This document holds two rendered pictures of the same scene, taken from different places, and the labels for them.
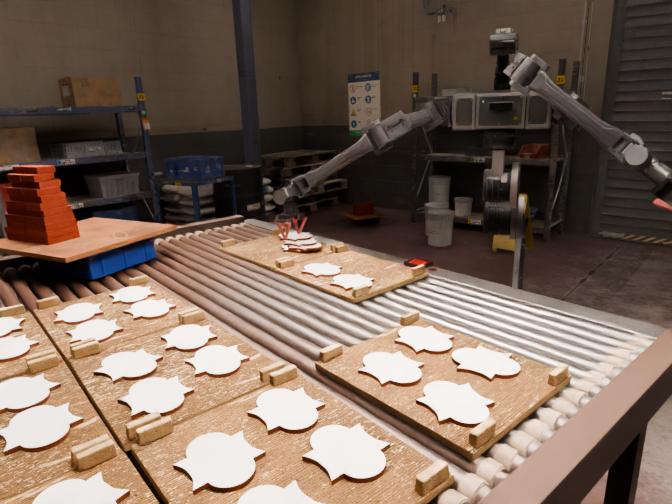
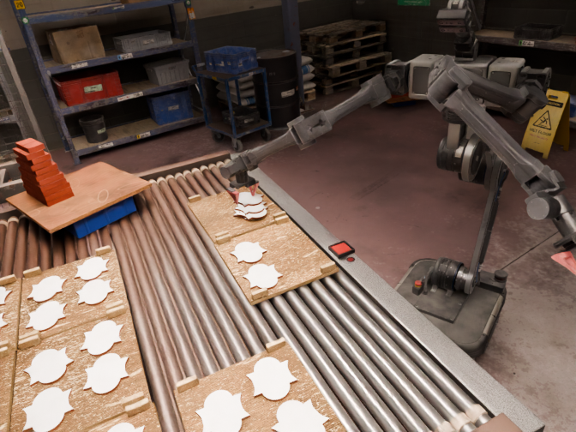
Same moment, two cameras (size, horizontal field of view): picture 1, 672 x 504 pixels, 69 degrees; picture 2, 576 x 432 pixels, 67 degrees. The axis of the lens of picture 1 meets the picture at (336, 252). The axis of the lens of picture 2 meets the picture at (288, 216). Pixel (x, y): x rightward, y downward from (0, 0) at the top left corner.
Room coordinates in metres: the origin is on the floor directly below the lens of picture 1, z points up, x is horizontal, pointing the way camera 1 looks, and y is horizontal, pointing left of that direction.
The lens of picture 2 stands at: (0.31, -0.53, 1.94)
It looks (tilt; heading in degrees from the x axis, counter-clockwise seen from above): 31 degrees down; 17
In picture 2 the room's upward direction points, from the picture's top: 6 degrees counter-clockwise
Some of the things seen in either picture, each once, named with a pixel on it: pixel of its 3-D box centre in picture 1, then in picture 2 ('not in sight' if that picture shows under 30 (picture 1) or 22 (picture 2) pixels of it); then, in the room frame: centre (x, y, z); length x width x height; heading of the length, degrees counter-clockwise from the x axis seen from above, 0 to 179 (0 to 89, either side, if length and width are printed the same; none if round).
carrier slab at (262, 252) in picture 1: (281, 249); (235, 211); (1.93, 0.23, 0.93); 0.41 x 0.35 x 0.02; 42
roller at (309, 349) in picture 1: (231, 307); (161, 290); (1.39, 0.33, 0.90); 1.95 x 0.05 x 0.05; 40
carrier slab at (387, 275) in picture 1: (350, 272); (273, 256); (1.61, -0.05, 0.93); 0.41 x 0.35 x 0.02; 40
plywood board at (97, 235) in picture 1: (82, 236); (79, 192); (1.86, 0.99, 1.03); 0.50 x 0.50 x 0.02; 63
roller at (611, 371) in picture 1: (330, 277); (259, 255); (1.65, 0.02, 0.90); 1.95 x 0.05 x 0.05; 40
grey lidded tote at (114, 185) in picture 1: (113, 184); (167, 71); (5.53, 2.51, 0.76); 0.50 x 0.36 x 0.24; 144
